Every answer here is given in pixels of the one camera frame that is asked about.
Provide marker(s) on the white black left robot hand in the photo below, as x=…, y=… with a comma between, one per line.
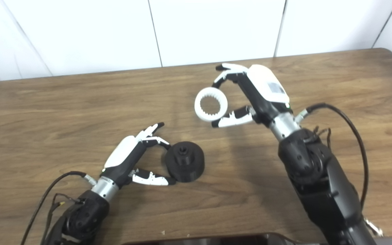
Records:
x=123, y=153

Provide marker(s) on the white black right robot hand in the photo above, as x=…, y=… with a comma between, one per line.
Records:
x=264, y=88

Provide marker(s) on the round black plastic part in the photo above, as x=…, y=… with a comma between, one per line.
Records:
x=189, y=168

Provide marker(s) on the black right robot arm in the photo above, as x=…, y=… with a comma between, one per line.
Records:
x=325, y=190

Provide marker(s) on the dark robot torso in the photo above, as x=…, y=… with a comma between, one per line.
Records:
x=216, y=241

